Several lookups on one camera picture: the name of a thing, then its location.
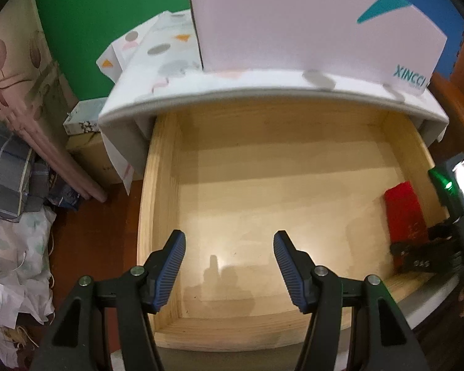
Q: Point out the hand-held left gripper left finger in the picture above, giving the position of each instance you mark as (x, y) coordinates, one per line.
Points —
(170, 270)

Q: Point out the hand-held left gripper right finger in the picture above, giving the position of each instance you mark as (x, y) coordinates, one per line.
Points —
(288, 270)

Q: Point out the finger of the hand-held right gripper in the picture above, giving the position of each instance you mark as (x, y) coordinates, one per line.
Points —
(440, 232)
(421, 257)

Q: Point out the red underwear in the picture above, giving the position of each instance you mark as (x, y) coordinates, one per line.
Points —
(404, 212)

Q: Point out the wooden drawer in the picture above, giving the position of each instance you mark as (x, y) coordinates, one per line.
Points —
(255, 201)

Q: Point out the white cardboard box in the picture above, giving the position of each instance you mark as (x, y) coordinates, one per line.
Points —
(294, 19)

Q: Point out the brown wooden furniture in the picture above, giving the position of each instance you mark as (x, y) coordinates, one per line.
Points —
(460, 104)

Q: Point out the dark blue printed packet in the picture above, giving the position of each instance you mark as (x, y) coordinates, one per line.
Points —
(64, 195)

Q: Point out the grey cabinet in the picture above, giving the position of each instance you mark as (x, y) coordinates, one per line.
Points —
(123, 143)

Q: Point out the brown cardboard box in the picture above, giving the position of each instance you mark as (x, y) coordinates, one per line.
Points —
(89, 154)

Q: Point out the blue foam mat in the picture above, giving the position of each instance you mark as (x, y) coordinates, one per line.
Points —
(450, 54)

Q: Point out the white plastic bags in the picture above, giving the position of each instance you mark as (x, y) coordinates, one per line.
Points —
(11, 247)

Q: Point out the small pale tissue box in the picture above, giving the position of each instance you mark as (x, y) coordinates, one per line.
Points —
(81, 118)

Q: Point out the grey plaid cloth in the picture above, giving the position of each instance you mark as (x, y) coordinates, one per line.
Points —
(7, 177)

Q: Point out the white patterned table cover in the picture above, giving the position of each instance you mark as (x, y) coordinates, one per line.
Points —
(158, 58)

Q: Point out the pink leaf-patterned curtain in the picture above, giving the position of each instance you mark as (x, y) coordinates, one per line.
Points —
(19, 69)

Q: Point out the green foam mat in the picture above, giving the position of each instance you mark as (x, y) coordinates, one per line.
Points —
(92, 19)

